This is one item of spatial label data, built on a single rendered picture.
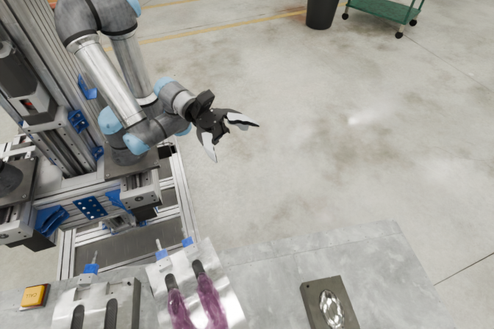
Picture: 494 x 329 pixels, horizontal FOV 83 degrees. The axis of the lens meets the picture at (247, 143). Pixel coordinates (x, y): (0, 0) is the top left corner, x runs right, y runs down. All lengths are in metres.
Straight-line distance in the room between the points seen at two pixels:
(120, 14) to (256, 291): 1.06
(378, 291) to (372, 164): 1.57
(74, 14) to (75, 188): 0.76
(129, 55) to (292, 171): 1.77
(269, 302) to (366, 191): 1.54
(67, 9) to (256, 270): 1.07
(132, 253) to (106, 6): 1.48
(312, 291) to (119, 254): 1.28
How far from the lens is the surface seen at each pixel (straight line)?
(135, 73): 1.08
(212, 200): 2.29
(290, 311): 1.21
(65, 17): 0.94
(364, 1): 4.98
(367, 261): 1.34
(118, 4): 0.97
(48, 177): 1.52
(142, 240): 2.02
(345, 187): 2.47
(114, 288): 1.25
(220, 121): 0.74
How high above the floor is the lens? 1.98
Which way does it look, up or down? 49 degrees down
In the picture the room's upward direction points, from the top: straight up
